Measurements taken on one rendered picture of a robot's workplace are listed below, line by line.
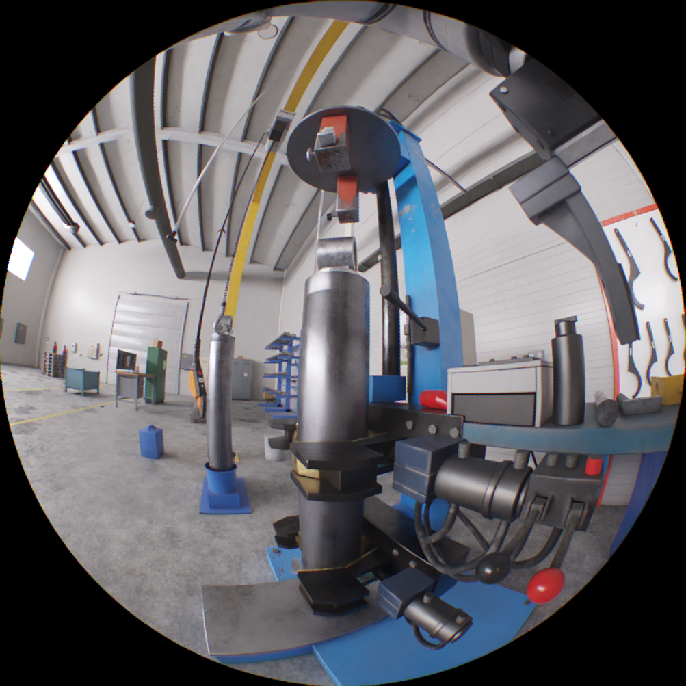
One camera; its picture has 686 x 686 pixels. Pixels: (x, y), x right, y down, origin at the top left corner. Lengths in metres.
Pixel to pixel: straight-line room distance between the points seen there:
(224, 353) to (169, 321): 10.10
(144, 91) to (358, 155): 5.00
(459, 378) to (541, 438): 0.24
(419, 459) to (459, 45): 0.55
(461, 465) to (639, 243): 2.40
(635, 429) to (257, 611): 1.27
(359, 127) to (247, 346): 10.81
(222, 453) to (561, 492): 1.93
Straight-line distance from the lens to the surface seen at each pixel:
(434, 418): 0.60
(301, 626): 1.14
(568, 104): 0.15
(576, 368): 0.50
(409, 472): 0.50
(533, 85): 0.16
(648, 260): 2.52
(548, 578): 0.25
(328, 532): 0.75
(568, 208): 0.15
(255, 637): 1.13
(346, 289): 0.64
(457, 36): 0.20
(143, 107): 5.84
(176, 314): 11.87
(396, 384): 0.94
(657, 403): 0.61
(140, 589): 1.57
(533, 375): 0.48
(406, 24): 0.25
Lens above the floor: 1.16
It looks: 10 degrees up
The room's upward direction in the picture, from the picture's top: 2 degrees clockwise
